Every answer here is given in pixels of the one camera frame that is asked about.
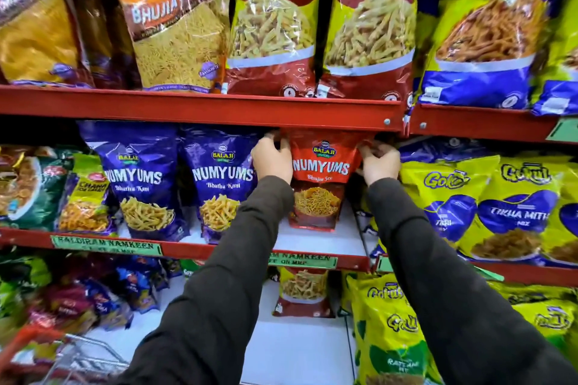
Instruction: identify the person's right hand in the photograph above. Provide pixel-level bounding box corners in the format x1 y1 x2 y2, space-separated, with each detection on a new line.
359 141 402 187

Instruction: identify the person's left hand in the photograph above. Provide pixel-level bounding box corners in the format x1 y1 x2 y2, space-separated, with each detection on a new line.
251 134 294 185

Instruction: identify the person's left forearm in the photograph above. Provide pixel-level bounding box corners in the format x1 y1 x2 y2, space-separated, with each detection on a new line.
110 175 295 385

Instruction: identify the person's right forearm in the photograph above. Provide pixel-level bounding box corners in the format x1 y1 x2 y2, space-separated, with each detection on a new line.
366 177 578 385

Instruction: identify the purple snack packet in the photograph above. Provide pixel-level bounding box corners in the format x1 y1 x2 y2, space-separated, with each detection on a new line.
180 126 263 245
78 121 190 243

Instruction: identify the red metal shelf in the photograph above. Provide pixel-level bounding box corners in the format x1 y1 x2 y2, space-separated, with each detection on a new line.
0 84 406 133
408 103 578 145
374 242 578 289
0 200 372 273

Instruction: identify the yellow snack packet blue oval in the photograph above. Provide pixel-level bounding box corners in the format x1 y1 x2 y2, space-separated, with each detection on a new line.
457 156 570 263
537 163 578 269
399 155 500 248

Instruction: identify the red yellow large snack packet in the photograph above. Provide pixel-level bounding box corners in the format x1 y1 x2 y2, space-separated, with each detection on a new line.
223 0 320 98
316 0 425 103

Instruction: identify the orange large snack packet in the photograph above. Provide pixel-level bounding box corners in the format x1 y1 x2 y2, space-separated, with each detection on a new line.
100 0 232 94

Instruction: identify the small red yellow snack packet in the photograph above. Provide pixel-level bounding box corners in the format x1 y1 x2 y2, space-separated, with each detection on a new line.
272 266 335 319

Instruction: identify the blue yellow large snack packet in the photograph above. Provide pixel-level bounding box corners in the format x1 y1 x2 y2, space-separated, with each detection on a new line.
530 0 578 117
418 0 561 110

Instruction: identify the yellow green small snack packet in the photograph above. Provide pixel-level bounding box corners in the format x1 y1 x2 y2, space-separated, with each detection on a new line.
55 153 119 237

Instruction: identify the dark maroon snack packet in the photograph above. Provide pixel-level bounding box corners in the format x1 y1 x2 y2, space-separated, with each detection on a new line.
59 0 141 90

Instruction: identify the dark green snack packet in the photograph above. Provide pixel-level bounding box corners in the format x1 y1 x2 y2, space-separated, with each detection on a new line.
0 146 75 232

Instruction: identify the pile of mixed snack packets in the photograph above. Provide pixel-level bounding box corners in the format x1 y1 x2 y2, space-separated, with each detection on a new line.
0 250 183 347

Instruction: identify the yellow maroon large snack packet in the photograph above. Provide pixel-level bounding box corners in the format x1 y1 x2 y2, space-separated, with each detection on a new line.
0 0 93 88

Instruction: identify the red metal shopping cart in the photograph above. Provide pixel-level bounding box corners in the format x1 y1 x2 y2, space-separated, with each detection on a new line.
0 325 132 385

